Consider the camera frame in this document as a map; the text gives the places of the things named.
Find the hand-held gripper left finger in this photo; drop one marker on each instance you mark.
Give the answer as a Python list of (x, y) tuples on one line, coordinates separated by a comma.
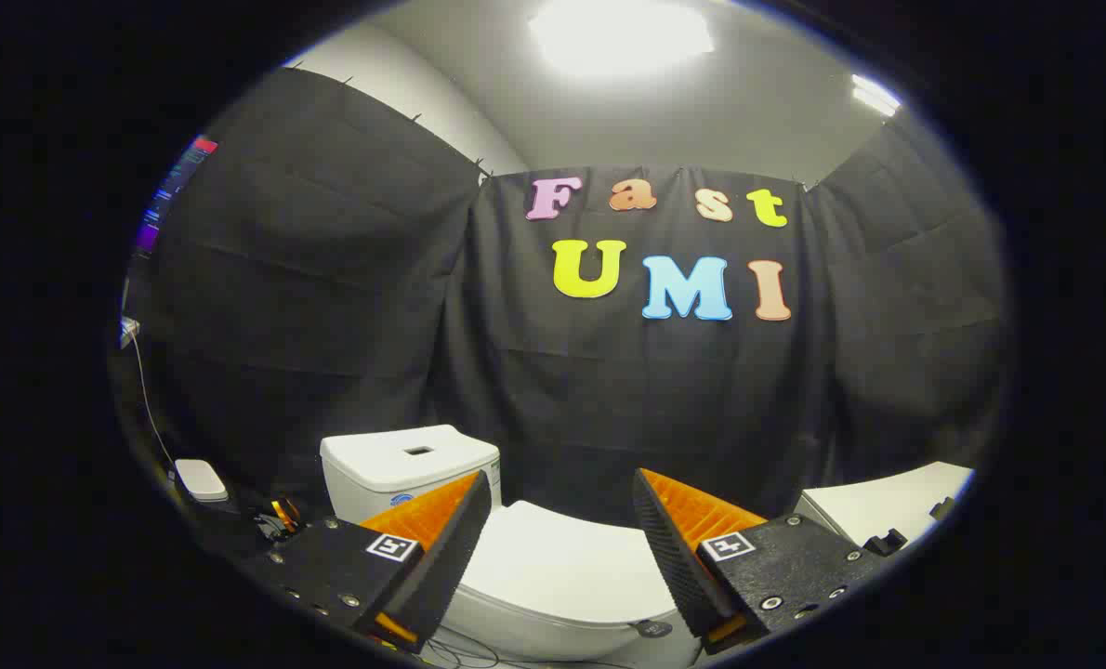
[(451, 557)]

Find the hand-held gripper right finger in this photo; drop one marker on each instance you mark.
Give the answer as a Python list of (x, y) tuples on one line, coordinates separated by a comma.
[(669, 557)]

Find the small black round disc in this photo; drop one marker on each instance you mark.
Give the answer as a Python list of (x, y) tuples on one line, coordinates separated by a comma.
[(653, 628)]

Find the black backdrop cloth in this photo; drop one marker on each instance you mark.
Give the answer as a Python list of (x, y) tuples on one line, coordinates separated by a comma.
[(609, 400)]

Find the small white flat device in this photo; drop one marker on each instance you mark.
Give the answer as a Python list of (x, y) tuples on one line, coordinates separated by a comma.
[(200, 479)]

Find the computer monitor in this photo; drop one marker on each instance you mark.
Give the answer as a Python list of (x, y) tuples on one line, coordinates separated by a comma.
[(167, 195)]

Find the small ceiling light panel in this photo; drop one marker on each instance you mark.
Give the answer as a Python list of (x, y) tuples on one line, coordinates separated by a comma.
[(876, 96)]

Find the large ceiling light panel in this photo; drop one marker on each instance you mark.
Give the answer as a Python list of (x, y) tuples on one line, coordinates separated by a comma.
[(618, 35)]

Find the small black bracket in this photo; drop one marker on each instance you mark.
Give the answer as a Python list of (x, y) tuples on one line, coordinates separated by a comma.
[(941, 508), (886, 544)]

